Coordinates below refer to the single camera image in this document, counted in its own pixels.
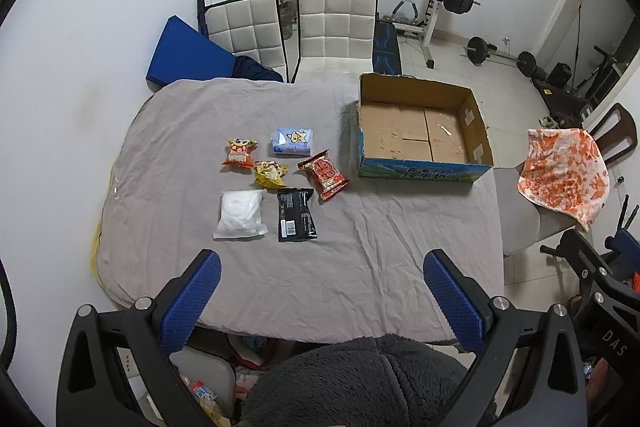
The person's grey fleece garment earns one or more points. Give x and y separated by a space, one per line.
360 382

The orange patterned cloth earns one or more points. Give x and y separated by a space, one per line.
565 172

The orange snack packet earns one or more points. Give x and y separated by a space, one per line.
239 153

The blue tissue pack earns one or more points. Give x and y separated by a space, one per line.
291 142

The brown wooden chair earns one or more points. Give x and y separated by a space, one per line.
615 127

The black kick scooter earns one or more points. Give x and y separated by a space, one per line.
602 72

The short barbell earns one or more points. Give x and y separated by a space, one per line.
477 49

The white wall socket with charger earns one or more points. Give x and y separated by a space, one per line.
506 40

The black packet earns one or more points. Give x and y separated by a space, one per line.
297 214

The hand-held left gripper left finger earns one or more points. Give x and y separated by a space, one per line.
192 302

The yellow snack packet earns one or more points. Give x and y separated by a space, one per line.
270 174

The pair of shoes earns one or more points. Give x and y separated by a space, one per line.
549 122

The red snack packet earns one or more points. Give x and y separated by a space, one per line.
324 174

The cardboard box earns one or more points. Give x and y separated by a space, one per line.
415 137

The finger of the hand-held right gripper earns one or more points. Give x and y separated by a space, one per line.
607 332
622 239

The grey chair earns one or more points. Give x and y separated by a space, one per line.
520 217

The black thin rod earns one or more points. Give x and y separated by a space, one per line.
578 37

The black and blue weight bench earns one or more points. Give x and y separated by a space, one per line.
386 49

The dark blue cloth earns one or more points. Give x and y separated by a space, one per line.
255 69

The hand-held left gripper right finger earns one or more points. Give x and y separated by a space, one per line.
452 302

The white plastic bag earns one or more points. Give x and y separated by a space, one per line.
240 213

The blue folded mat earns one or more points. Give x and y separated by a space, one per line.
187 52

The white quilted chair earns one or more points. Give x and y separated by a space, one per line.
247 29
335 27

